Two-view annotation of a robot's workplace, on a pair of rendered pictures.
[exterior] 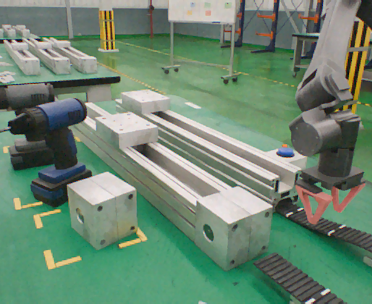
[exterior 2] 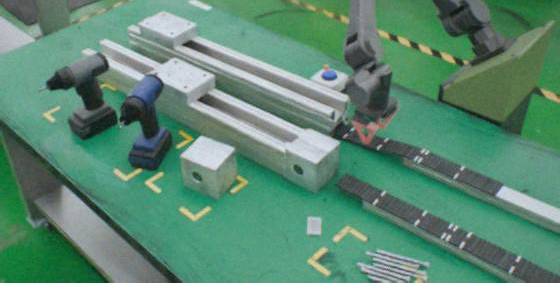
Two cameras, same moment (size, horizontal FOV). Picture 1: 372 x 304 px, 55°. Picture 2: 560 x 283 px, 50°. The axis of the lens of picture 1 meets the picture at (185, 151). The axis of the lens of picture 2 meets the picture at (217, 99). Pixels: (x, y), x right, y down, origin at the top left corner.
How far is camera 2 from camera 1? 85 cm
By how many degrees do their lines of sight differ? 16
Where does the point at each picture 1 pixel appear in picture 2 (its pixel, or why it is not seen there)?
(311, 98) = (356, 58)
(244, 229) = (324, 163)
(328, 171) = (374, 108)
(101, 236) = (219, 188)
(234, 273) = (321, 193)
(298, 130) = (352, 89)
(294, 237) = (353, 155)
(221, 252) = (311, 182)
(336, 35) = not seen: outside the picture
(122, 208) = (229, 164)
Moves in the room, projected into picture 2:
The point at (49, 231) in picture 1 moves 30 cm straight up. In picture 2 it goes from (170, 193) to (154, 91)
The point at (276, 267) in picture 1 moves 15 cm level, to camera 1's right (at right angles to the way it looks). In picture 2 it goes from (350, 184) to (409, 170)
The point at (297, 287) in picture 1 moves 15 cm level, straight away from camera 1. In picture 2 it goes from (366, 194) to (363, 152)
